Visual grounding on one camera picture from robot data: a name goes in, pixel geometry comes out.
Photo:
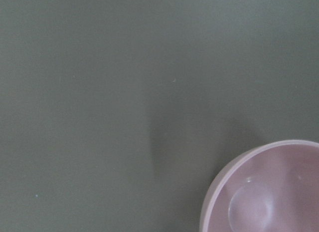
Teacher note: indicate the small pink bowl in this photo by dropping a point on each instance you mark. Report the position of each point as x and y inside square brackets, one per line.
[271, 188]

